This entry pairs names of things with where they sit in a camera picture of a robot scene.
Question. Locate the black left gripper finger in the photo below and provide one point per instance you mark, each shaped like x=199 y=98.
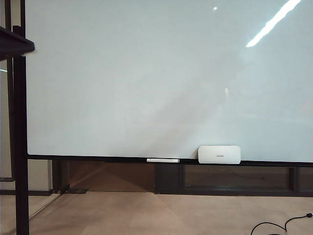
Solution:
x=14 y=44

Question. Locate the white glass whiteboard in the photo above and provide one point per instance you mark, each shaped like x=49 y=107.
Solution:
x=146 y=73

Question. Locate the white capped marker pen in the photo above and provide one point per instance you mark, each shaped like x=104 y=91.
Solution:
x=162 y=160

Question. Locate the black marker tray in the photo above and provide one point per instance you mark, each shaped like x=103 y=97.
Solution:
x=188 y=161

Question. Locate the white rectangular whiteboard eraser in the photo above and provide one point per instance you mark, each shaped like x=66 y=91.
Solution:
x=217 y=154

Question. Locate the thin black metal rail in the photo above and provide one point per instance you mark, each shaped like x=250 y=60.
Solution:
x=9 y=98

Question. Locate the black whiteboard stand frame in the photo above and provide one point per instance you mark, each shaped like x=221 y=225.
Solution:
x=21 y=122

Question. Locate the black post with floor plate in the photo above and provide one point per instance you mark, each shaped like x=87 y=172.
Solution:
x=60 y=173

